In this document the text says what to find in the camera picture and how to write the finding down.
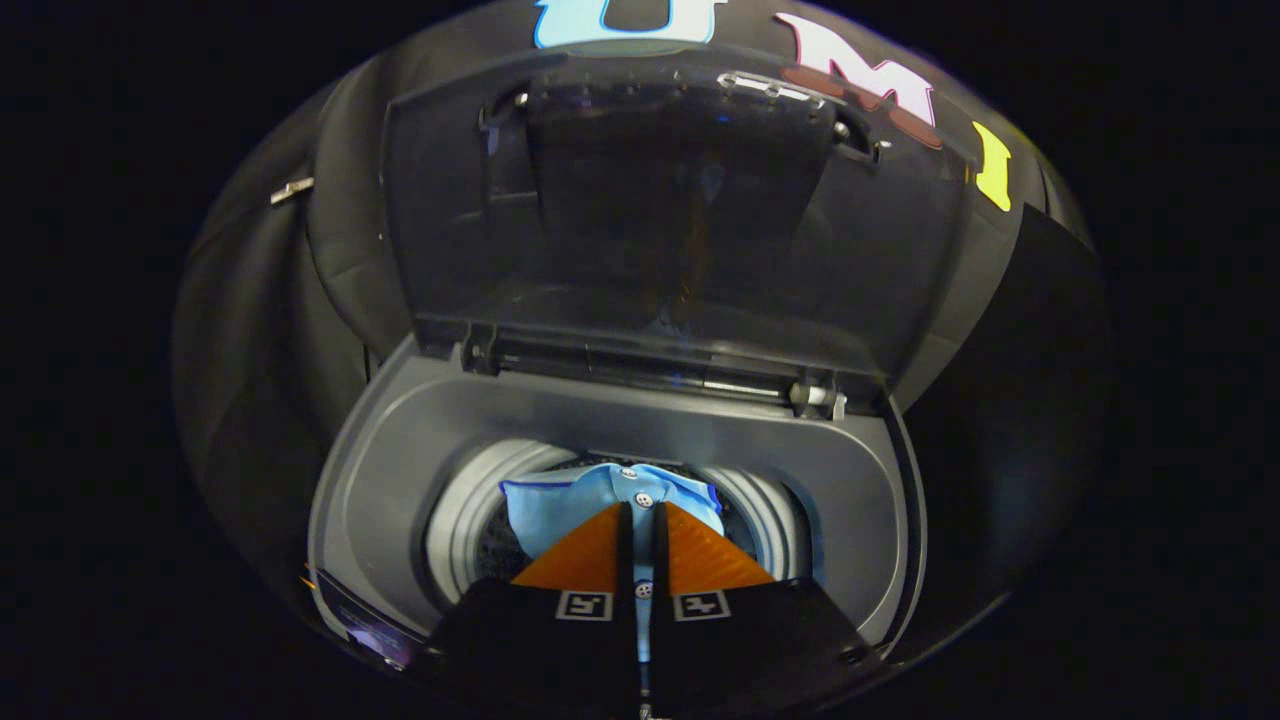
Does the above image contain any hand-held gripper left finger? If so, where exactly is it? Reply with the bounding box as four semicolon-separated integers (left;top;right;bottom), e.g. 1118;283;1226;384
425;500;641;720

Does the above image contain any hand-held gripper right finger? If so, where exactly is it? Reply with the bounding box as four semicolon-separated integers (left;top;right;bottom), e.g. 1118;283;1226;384
652;500;886;720

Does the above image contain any light blue polo shirt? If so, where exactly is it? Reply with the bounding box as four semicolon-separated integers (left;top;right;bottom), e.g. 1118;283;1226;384
500;462;723;720

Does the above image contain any dark washing machine lid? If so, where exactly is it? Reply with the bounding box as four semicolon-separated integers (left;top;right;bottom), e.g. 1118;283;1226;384
380;45;986;401

